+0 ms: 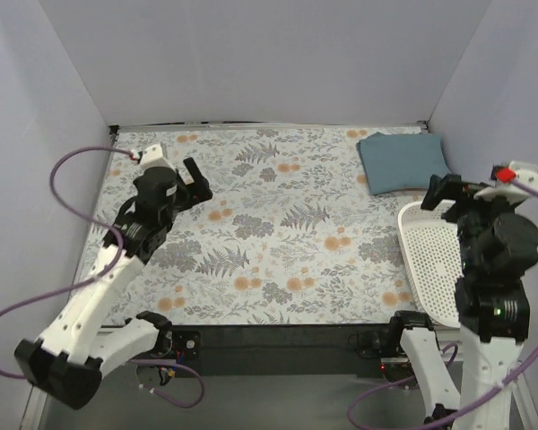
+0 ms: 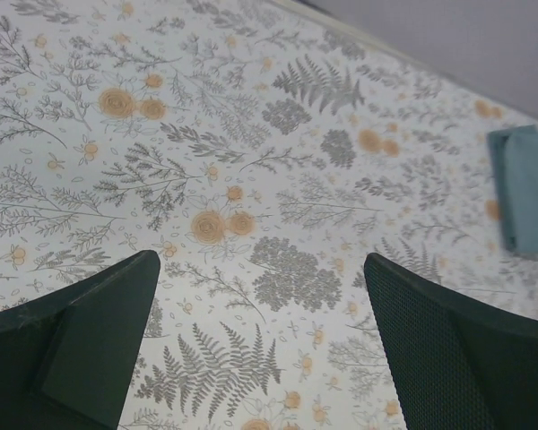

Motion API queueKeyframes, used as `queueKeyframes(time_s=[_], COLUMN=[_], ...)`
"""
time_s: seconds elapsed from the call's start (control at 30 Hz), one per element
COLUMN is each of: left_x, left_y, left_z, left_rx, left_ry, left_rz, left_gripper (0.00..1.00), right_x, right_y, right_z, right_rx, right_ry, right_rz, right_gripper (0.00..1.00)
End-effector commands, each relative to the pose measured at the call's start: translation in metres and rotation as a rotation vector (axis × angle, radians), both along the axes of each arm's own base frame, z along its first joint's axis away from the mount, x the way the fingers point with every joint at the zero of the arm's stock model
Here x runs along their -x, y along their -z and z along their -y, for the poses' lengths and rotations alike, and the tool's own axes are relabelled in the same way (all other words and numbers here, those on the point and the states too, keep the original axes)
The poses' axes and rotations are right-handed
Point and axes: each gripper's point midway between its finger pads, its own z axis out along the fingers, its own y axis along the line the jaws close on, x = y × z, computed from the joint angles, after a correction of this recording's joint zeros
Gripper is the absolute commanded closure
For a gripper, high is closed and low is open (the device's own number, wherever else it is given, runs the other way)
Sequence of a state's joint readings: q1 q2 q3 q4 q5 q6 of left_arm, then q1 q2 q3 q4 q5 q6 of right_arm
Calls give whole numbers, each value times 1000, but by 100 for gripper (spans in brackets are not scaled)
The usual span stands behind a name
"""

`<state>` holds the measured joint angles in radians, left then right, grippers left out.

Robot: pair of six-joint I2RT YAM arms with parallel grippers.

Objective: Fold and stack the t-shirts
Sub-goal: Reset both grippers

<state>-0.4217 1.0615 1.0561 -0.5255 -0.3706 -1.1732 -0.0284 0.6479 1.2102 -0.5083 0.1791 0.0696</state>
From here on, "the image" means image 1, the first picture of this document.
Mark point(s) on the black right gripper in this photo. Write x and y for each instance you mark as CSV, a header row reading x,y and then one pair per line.
x,y
454,195

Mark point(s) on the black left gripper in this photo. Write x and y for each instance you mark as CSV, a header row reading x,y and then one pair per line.
x,y
188,189

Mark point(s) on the blue t shirt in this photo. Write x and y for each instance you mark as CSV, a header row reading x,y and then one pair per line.
x,y
400,162

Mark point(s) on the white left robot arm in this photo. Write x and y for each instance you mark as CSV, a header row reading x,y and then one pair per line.
x,y
67,361

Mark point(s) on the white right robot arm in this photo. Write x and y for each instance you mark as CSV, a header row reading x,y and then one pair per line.
x,y
494,315

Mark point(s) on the folded pink t shirt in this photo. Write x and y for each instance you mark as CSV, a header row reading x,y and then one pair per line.
x,y
415,193

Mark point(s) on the white perforated plastic basket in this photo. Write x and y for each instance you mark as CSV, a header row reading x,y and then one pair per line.
x,y
431,259

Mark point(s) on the floral table mat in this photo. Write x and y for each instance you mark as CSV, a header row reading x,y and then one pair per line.
x,y
291,235

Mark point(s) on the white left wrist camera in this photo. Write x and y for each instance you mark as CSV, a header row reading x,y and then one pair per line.
x,y
152,154

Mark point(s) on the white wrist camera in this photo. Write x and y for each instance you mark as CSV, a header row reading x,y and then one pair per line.
x,y
516,181
152,154

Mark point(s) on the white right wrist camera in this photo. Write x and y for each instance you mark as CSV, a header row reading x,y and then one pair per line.
x,y
516,181

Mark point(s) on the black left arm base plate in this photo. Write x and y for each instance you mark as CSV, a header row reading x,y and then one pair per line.
x,y
181,345

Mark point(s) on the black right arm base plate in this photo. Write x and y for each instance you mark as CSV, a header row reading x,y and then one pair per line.
x,y
393,364

